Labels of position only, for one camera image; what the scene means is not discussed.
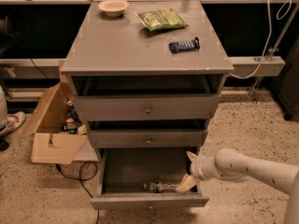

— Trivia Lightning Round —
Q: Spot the beige bowl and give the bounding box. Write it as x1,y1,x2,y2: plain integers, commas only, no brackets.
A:
98,0,129,18

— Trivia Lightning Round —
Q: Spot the grey middle drawer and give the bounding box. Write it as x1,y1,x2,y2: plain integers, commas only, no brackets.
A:
89,129,207,148

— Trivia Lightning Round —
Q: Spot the black floor cable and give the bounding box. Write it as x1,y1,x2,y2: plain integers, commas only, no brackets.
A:
55,161,101,224

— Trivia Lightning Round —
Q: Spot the grey wooden drawer cabinet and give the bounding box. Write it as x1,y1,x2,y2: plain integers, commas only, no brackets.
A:
60,0,235,212

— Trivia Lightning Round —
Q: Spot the white hanging cable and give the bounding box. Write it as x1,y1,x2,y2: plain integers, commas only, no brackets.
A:
229,0,293,80

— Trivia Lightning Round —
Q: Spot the grey bottom drawer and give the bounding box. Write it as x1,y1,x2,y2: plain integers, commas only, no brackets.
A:
91,147,208,210

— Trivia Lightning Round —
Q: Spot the white sneaker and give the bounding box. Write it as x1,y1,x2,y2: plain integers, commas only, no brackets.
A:
0,111,26,136

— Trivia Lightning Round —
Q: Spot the grey trouser leg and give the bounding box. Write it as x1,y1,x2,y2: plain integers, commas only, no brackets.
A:
0,86,7,129

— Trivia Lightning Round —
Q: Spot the dark blue snack bar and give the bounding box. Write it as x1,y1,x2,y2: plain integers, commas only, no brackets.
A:
169,37,200,53

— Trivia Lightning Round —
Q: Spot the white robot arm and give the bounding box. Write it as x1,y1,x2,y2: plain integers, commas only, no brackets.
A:
176,148,299,224

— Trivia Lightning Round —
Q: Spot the open cardboard box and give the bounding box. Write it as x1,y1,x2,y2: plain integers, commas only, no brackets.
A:
21,73,87,164

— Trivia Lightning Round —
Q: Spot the grey top drawer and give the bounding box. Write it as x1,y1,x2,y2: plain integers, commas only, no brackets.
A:
74,95,220,121

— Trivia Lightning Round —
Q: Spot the clear plastic water bottle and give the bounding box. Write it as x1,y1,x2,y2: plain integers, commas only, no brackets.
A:
143,180,178,193

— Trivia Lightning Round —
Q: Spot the grey drawer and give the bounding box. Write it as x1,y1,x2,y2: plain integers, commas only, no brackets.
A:
74,95,220,121
91,147,208,210
89,129,207,148

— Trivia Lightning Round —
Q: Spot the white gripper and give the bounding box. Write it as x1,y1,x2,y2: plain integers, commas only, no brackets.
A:
176,151,215,193

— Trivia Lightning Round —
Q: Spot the green chip bag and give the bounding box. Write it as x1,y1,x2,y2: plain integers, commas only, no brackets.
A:
136,9,188,32

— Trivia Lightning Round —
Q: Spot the bottle in cardboard box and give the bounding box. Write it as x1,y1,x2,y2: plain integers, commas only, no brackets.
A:
66,101,79,122

